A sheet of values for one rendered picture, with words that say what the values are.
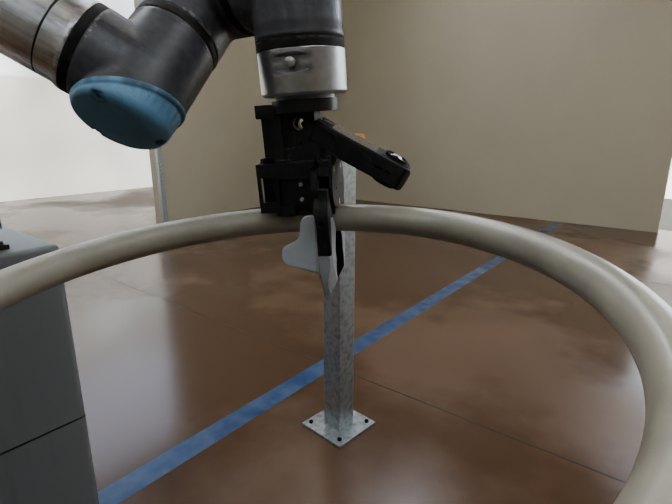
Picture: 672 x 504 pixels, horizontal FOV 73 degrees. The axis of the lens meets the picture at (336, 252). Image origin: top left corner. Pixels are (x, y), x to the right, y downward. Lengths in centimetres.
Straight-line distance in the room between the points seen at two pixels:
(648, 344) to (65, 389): 117
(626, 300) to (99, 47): 45
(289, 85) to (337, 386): 138
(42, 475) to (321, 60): 113
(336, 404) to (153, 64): 147
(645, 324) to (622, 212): 591
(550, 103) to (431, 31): 189
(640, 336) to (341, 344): 142
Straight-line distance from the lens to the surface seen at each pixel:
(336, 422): 181
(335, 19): 49
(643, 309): 30
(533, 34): 645
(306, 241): 50
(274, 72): 48
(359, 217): 49
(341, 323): 161
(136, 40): 49
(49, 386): 125
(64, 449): 133
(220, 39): 54
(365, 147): 49
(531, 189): 635
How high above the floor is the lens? 109
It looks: 15 degrees down
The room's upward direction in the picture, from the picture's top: straight up
